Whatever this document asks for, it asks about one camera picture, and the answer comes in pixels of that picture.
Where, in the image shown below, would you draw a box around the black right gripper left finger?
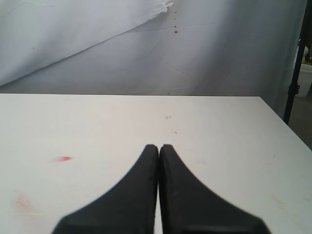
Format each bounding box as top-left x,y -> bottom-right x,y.
53,145 -> 158,234

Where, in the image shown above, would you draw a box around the white bucket in background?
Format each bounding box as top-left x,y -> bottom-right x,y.
296,64 -> 312,98

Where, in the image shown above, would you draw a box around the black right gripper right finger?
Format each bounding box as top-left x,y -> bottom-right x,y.
158,144 -> 269,234

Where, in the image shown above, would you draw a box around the white backdrop cloth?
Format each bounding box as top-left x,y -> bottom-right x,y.
0,0 -> 307,96

